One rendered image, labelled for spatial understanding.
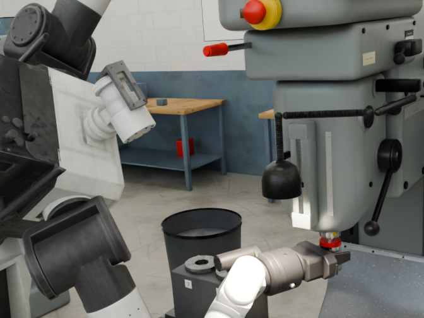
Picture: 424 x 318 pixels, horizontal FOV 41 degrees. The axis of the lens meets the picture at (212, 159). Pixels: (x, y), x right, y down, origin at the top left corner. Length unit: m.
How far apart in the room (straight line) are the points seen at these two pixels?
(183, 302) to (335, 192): 0.57
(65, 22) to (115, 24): 6.41
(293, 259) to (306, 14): 0.50
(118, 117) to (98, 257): 0.24
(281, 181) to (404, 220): 0.67
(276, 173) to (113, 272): 0.33
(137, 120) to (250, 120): 5.44
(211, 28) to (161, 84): 1.04
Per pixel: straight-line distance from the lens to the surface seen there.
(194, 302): 1.49
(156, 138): 7.31
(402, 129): 1.27
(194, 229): 3.54
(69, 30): 1.15
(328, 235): 1.25
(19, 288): 1.37
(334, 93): 1.09
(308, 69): 1.06
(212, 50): 1.01
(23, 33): 1.13
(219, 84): 6.54
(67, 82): 1.07
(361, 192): 1.15
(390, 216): 1.62
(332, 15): 0.96
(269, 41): 1.10
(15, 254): 1.38
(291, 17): 0.97
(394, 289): 1.64
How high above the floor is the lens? 1.75
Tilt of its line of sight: 14 degrees down
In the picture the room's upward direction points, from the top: 4 degrees counter-clockwise
